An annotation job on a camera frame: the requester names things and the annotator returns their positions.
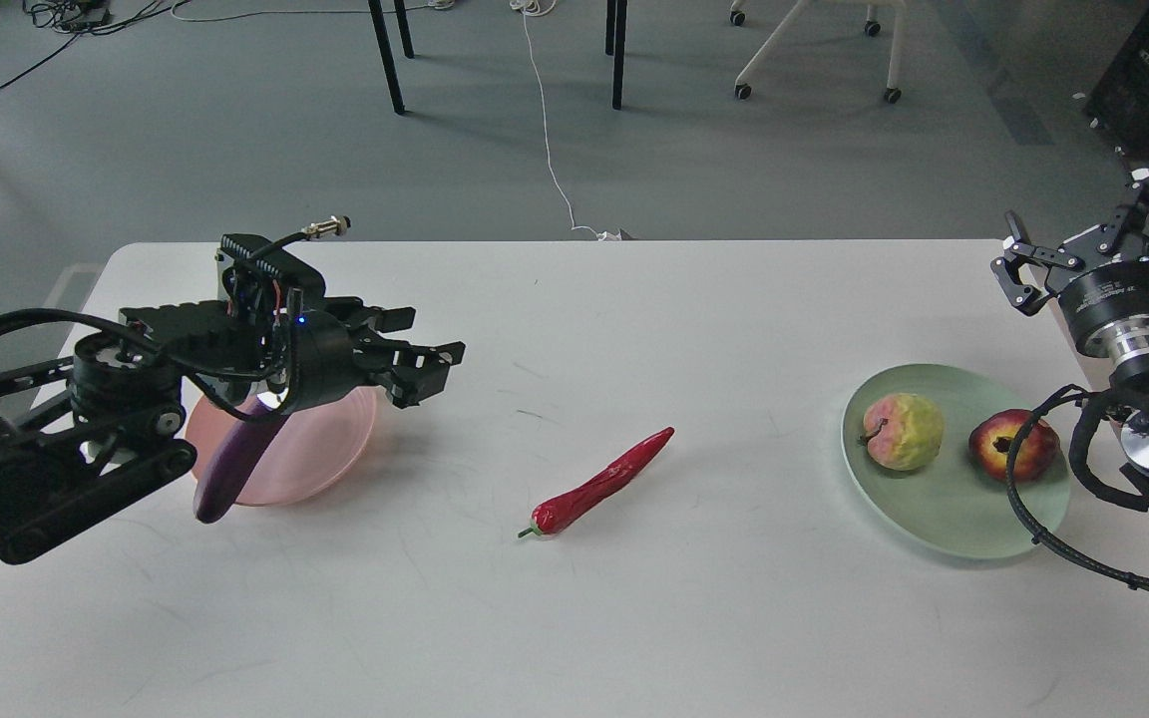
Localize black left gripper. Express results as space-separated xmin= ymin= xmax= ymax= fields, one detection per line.
xmin=282 ymin=304 xmax=466 ymax=414

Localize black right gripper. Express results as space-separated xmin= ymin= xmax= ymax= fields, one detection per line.
xmin=992 ymin=169 xmax=1149 ymax=358

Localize purple eggplant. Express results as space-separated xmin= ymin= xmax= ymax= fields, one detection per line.
xmin=192 ymin=392 xmax=290 ymax=525

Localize red pomegranate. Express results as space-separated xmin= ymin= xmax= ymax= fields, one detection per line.
xmin=967 ymin=409 xmax=1061 ymax=485

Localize yellow pink custard apple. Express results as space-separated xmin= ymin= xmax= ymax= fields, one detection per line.
xmin=859 ymin=394 xmax=946 ymax=472

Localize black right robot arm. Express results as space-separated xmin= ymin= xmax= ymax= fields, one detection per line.
xmin=992 ymin=169 xmax=1149 ymax=592

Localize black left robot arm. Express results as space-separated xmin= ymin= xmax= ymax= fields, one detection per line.
xmin=0 ymin=217 xmax=465 ymax=566

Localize pink plate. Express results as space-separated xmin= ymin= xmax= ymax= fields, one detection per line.
xmin=186 ymin=387 xmax=380 ymax=508

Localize red chili pepper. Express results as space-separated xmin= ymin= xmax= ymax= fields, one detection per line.
xmin=517 ymin=427 xmax=674 ymax=539

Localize green plate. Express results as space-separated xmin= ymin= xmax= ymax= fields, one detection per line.
xmin=842 ymin=363 xmax=1035 ymax=559

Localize white rolling chair base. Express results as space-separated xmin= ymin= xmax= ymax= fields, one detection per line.
xmin=731 ymin=1 xmax=912 ymax=108

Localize black table legs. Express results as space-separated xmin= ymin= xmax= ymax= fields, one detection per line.
xmin=367 ymin=0 xmax=629 ymax=115

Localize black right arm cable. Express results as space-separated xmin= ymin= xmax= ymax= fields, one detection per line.
xmin=1005 ymin=384 xmax=1149 ymax=607

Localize white cable on floor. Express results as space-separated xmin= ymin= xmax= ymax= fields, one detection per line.
xmin=510 ymin=0 xmax=623 ymax=242

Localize black cables on floor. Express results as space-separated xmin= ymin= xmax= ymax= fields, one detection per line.
xmin=0 ymin=0 xmax=177 ymax=119

